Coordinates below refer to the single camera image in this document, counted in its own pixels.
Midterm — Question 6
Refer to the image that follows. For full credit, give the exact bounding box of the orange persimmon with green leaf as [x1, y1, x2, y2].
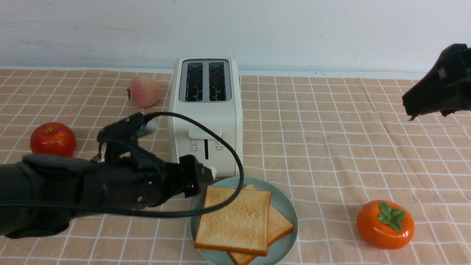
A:
[356, 200, 415, 250]

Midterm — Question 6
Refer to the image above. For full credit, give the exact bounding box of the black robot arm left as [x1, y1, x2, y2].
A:
[1, 154, 214, 239]

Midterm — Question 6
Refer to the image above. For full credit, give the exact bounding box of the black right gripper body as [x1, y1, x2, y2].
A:
[402, 43, 471, 121]

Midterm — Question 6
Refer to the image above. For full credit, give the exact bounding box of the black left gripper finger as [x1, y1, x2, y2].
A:
[179, 155, 214, 184]
[181, 176, 200, 198]

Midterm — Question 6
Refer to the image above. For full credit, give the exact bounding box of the white two-slot toaster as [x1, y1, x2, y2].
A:
[168, 57, 243, 178]

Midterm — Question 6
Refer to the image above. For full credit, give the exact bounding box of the red apple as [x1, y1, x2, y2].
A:
[29, 122, 77, 157]

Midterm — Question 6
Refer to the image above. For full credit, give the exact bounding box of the toast slice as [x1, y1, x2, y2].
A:
[194, 188, 271, 257]
[228, 181, 299, 265]

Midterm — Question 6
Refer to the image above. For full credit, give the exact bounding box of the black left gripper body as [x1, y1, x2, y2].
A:
[83, 156, 184, 209]

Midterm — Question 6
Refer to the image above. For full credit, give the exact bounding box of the pink peach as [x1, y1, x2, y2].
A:
[127, 77, 163, 108]

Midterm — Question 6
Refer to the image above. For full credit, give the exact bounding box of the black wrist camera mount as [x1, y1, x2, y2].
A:
[91, 112, 157, 168]

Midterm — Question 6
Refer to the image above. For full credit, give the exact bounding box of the orange checkered tablecloth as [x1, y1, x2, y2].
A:
[0, 69, 471, 265]

